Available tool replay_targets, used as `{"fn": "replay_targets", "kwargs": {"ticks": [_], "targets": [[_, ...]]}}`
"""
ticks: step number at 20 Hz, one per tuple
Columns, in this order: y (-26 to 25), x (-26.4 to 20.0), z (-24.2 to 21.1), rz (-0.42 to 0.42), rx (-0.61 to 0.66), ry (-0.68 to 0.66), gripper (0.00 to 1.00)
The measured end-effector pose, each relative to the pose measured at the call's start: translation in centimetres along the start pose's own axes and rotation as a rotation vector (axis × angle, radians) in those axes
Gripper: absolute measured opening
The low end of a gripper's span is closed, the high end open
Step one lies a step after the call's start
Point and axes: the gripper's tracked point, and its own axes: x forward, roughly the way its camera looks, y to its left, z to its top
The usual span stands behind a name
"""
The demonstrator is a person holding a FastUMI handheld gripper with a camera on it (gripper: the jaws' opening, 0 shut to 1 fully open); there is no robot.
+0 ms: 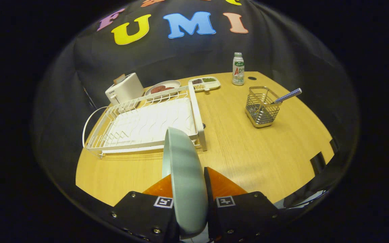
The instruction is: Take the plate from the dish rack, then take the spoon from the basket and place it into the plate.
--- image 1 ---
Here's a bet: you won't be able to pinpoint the white divided bean dish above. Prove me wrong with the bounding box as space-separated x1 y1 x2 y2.
188 77 221 92

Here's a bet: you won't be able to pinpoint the white green-label drink bottle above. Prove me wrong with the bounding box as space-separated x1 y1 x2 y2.
232 52 245 86

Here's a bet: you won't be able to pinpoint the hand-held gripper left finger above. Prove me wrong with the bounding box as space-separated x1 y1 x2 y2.
111 174 181 242

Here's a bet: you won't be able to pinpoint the metal wire basket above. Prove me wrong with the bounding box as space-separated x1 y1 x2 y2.
245 86 282 128

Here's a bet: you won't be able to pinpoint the white toaster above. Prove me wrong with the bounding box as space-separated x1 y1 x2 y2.
105 73 145 106

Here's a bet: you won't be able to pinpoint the white wire dish rack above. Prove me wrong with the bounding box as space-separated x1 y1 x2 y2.
82 83 208 159

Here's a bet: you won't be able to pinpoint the beige round plate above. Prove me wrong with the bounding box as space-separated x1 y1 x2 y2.
145 80 181 97

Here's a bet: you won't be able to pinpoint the black backdrop cloth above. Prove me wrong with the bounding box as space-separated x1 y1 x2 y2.
32 0 360 210

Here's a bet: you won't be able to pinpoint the spoon with blue checkered handle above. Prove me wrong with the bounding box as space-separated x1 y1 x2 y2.
252 88 303 114

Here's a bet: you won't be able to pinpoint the pale green plate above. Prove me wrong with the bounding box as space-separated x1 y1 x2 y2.
162 127 209 239

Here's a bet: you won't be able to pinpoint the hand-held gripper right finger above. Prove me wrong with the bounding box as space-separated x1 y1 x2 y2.
204 167 280 242

